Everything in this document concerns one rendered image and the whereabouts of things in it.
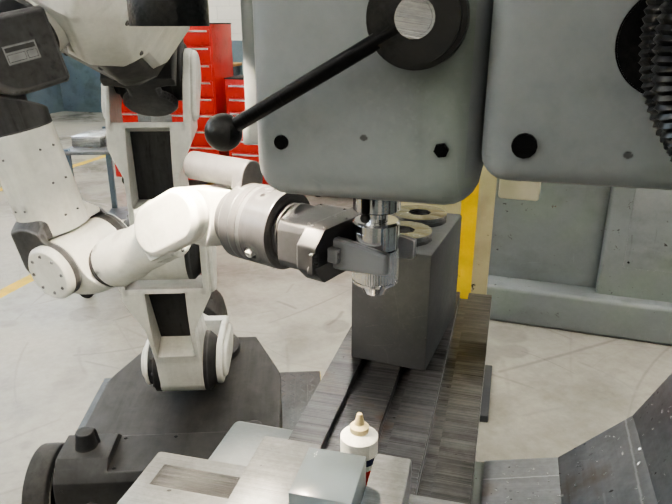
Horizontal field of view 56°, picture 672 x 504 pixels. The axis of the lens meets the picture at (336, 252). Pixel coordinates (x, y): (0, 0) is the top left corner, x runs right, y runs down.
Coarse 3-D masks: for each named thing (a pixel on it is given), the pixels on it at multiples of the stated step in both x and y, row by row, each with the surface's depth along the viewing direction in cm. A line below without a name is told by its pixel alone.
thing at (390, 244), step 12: (360, 240) 61; (372, 240) 60; (384, 240) 60; (396, 240) 61; (396, 252) 62; (396, 264) 62; (360, 276) 62; (372, 276) 62; (384, 276) 62; (396, 276) 63; (372, 288) 62; (384, 288) 62
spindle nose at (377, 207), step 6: (354, 198) 60; (354, 204) 61; (360, 204) 60; (372, 204) 59; (378, 204) 59; (384, 204) 59; (390, 204) 59; (396, 204) 60; (354, 210) 61; (360, 210) 60; (372, 210) 59; (378, 210) 59; (384, 210) 59; (390, 210) 60; (396, 210) 60
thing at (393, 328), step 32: (416, 224) 97; (448, 224) 101; (416, 256) 89; (448, 256) 100; (352, 288) 94; (416, 288) 90; (448, 288) 103; (352, 320) 96; (384, 320) 94; (416, 320) 92; (448, 320) 107; (352, 352) 98; (384, 352) 96; (416, 352) 94
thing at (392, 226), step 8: (392, 216) 63; (360, 224) 61; (368, 224) 61; (376, 224) 61; (384, 224) 61; (392, 224) 61; (360, 232) 61; (368, 232) 60; (376, 232) 60; (384, 232) 60; (392, 232) 61
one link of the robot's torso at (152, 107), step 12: (168, 60) 111; (168, 72) 111; (108, 84) 112; (120, 84) 112; (144, 84) 112; (156, 84) 112; (168, 84) 113; (132, 96) 117; (144, 96) 117; (156, 96) 117; (168, 96) 118; (132, 108) 122; (144, 108) 122; (156, 108) 122; (168, 108) 122
